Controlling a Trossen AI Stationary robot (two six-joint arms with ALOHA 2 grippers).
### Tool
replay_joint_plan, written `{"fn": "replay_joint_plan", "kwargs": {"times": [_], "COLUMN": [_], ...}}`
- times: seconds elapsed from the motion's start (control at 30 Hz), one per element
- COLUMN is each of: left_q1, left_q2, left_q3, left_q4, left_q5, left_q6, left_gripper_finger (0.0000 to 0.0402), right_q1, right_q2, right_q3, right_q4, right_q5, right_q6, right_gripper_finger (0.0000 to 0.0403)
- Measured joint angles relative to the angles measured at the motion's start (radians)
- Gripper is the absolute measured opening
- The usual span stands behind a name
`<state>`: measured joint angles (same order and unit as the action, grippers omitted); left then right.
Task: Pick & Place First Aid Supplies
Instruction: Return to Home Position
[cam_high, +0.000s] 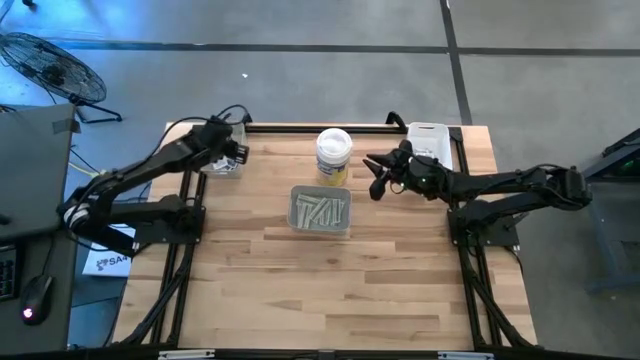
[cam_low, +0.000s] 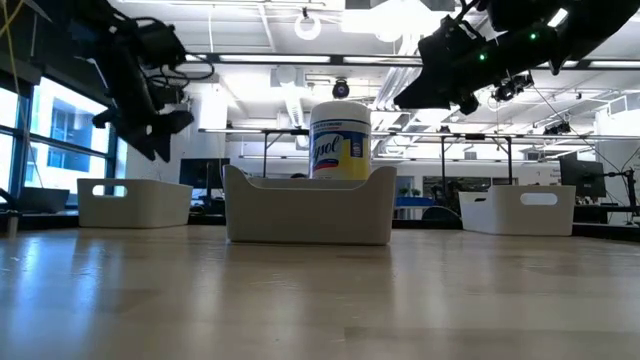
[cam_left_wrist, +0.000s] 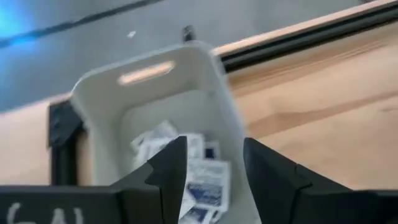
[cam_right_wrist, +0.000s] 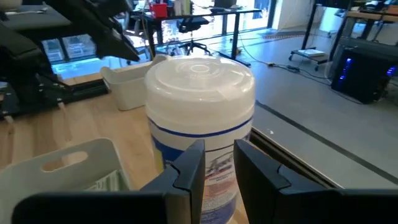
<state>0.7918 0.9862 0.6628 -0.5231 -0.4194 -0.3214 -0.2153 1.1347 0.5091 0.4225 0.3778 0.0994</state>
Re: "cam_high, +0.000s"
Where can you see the black round floor fan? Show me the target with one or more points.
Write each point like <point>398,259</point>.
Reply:
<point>52,70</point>

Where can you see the light grey plastic bin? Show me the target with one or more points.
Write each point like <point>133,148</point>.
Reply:
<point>240,170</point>
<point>291,220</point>

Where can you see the yellow white Lysol wipes canister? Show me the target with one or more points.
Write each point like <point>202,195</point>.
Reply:
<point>334,150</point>

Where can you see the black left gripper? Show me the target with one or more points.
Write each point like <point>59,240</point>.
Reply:
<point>220,137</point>

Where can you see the white plastic bin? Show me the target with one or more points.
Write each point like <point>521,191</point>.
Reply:
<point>435,137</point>

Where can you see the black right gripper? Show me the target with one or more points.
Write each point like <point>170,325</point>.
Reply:
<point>415,172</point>

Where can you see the dark grey side desk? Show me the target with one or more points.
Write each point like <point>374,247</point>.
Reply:
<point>60,310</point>

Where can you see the grey tape piece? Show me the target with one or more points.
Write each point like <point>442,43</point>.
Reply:
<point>66,126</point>

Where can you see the white packet grey print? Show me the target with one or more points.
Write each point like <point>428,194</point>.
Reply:
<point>223,166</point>

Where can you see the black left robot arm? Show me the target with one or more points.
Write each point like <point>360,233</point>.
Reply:
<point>140,172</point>

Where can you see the white label strip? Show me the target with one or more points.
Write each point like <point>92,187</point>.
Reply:
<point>185,354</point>
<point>465,355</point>

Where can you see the white paper with logo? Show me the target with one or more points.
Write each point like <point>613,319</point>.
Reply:
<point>107,262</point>

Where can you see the black keyboard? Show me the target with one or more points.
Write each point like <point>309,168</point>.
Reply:
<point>7,272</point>

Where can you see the blue grey metal stand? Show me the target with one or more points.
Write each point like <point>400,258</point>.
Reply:
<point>605,240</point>

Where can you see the black computer mouse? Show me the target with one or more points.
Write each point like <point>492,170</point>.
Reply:
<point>36,300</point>

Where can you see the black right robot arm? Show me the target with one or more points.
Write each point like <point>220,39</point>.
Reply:
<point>500,187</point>

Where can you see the grey desk panel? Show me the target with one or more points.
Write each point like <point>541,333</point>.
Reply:
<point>30,170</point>

